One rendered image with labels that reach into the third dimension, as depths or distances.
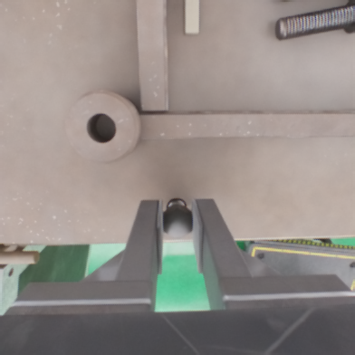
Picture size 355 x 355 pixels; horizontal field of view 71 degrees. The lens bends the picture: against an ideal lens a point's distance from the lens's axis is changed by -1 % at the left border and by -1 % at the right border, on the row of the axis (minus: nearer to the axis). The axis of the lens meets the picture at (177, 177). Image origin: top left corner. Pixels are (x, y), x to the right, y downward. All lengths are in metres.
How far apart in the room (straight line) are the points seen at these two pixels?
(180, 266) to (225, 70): 1.73
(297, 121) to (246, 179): 0.05
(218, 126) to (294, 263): 1.49
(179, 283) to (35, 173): 1.79
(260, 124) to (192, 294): 1.88
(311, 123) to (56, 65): 0.16
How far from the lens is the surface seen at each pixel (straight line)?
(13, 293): 0.50
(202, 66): 0.17
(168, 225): 0.15
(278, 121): 0.17
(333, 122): 0.18
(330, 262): 1.72
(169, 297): 2.01
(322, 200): 0.21
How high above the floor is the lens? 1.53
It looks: 75 degrees down
